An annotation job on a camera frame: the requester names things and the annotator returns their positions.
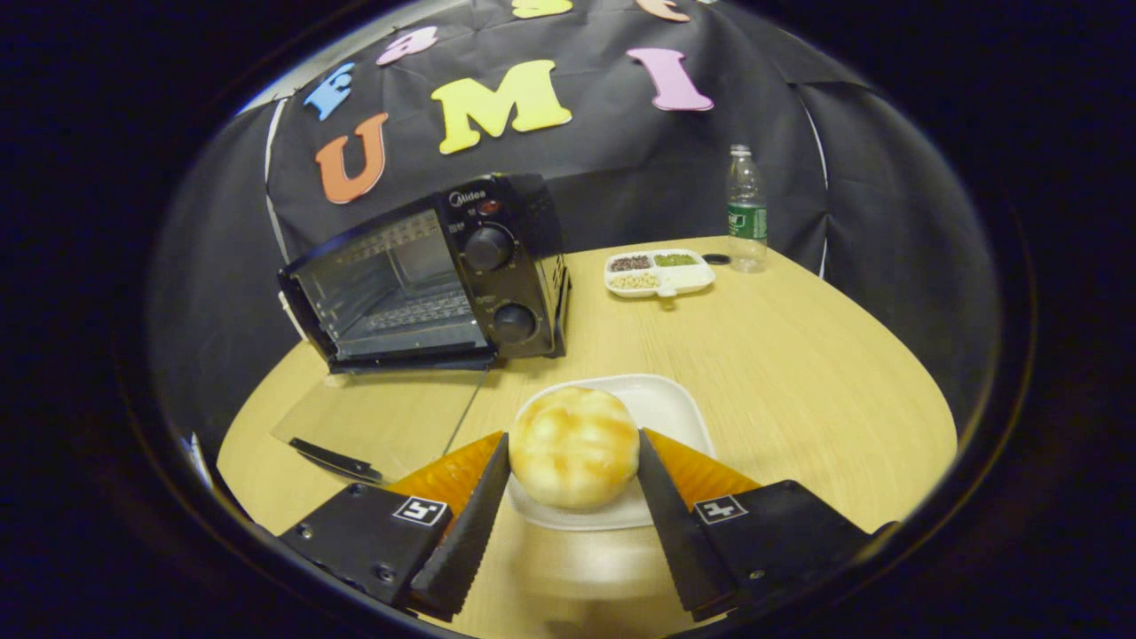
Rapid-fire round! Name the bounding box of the round golden bread bun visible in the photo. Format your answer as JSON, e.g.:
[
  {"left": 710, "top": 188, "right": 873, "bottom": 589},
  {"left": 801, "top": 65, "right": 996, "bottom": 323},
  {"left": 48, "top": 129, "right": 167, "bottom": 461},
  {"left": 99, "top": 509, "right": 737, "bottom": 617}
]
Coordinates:
[{"left": 509, "top": 386, "right": 642, "bottom": 512}]

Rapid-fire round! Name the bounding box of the white square plate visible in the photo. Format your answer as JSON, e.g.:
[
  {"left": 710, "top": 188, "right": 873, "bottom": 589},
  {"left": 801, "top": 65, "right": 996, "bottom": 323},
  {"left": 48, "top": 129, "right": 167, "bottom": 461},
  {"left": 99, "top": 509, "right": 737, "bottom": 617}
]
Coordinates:
[{"left": 506, "top": 374, "right": 716, "bottom": 532}]

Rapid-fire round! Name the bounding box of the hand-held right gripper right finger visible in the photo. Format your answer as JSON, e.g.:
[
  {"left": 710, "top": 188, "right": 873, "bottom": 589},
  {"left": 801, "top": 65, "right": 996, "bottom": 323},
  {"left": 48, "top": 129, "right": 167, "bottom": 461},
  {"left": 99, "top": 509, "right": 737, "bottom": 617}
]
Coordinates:
[{"left": 637, "top": 428, "right": 875, "bottom": 622}]

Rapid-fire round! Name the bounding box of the clear plastic water bottle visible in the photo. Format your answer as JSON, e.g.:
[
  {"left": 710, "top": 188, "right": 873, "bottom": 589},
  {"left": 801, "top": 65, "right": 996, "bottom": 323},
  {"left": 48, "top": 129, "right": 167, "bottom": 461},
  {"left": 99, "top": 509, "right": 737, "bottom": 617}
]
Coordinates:
[{"left": 727, "top": 145, "right": 769, "bottom": 273}]

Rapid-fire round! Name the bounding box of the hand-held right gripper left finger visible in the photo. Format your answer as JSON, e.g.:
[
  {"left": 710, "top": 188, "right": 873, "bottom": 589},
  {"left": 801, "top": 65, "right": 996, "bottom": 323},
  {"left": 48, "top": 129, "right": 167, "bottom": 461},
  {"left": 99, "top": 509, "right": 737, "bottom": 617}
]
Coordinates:
[{"left": 278, "top": 431, "right": 512, "bottom": 622}]

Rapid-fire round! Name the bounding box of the white divided dish with beans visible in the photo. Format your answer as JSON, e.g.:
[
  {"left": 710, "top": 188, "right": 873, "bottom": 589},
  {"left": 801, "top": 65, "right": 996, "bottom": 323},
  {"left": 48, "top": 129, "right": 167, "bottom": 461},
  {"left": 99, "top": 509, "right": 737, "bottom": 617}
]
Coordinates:
[{"left": 604, "top": 248, "right": 716, "bottom": 310}]

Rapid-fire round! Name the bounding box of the black electric oven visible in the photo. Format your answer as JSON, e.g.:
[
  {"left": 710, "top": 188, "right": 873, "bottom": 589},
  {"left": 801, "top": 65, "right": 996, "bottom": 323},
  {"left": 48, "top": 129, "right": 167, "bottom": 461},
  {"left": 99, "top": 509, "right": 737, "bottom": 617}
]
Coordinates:
[{"left": 271, "top": 172, "right": 573, "bottom": 485}]

